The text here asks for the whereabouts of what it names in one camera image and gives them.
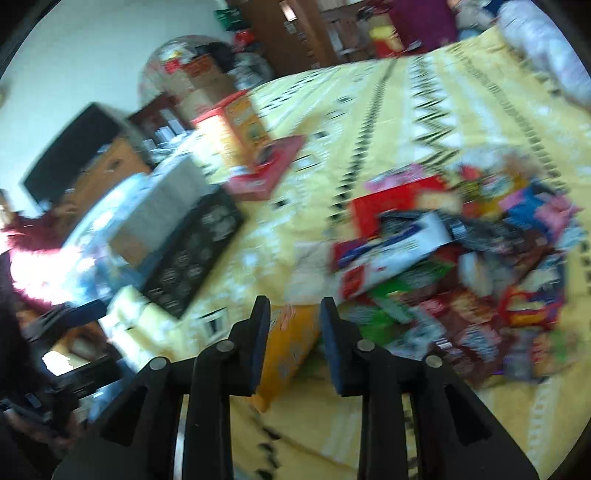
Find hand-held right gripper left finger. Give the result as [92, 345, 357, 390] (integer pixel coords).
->
[53, 295, 272, 480]

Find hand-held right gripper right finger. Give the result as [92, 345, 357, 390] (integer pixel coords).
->
[320, 296, 541, 480]

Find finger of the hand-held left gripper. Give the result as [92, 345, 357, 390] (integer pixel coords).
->
[55, 298, 109, 326]

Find yellow snack bar wrapper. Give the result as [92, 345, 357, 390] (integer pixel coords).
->
[252, 302, 324, 414]

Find white blue snack bag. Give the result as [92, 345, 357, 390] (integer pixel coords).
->
[330, 210, 455, 301]

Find pile of mixed snack packets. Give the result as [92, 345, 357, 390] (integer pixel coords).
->
[286, 157, 583, 388]

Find black grey cardboard box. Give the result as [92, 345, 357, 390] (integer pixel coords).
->
[108, 154, 246, 320]

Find black television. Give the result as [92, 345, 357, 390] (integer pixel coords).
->
[23, 102, 126, 206]

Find red tea box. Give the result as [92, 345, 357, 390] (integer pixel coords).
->
[191, 90, 273, 169]

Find cardboard box red print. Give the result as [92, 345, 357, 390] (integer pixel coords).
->
[178, 78, 241, 121]
[166, 55, 222, 86]

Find round floral tabletop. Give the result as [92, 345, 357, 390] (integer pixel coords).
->
[139, 34, 232, 121]

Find white plastic bags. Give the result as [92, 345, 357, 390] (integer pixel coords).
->
[233, 51, 273, 88]

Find black bag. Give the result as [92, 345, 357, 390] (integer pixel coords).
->
[212, 41, 236, 70]

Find red yellow gift box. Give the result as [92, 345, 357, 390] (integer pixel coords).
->
[369, 23, 407, 58]

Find wooden door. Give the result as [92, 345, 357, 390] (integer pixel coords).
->
[245, 0, 324, 75]

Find green bag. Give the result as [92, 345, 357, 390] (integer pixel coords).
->
[215, 4, 245, 31]

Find maroon bag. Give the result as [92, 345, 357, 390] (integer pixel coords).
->
[392, 0, 458, 47]

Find pile of clothes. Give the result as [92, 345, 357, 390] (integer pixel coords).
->
[452, 0, 504, 40]

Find white floral quilt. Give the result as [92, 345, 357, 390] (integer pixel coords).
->
[499, 0, 591, 107]

